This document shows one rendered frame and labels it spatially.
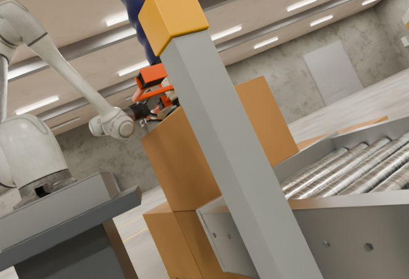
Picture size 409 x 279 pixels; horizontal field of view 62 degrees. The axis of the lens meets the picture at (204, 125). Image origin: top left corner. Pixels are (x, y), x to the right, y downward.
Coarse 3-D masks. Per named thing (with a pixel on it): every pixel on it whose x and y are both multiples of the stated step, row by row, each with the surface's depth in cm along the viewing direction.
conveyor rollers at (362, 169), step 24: (360, 144) 123; (384, 144) 113; (408, 144) 93; (312, 168) 121; (336, 168) 103; (360, 168) 93; (384, 168) 84; (408, 168) 75; (288, 192) 103; (312, 192) 95; (336, 192) 86; (360, 192) 78
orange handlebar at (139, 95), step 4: (160, 88) 145; (164, 88) 146; (168, 88) 146; (172, 88) 147; (136, 92) 132; (140, 92) 128; (148, 92) 142; (152, 92) 143; (156, 92) 144; (160, 92) 144; (164, 92) 146; (136, 96) 133; (140, 96) 134; (144, 96) 141; (148, 96) 142; (152, 96) 144; (136, 100) 137; (140, 100) 140; (164, 100) 173; (168, 100) 170; (156, 108) 186; (156, 112) 188; (148, 116) 202
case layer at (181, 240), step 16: (352, 128) 174; (304, 144) 196; (160, 208) 206; (160, 224) 195; (176, 224) 173; (192, 224) 154; (160, 240) 207; (176, 240) 181; (192, 240) 161; (208, 240) 145; (176, 256) 192; (192, 256) 169; (208, 256) 152; (176, 272) 203; (192, 272) 177; (208, 272) 159; (224, 272) 143
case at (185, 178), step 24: (240, 96) 132; (264, 96) 137; (168, 120) 135; (264, 120) 134; (144, 144) 169; (168, 144) 144; (192, 144) 125; (264, 144) 131; (288, 144) 136; (168, 168) 154; (192, 168) 132; (168, 192) 165; (192, 192) 140; (216, 192) 122
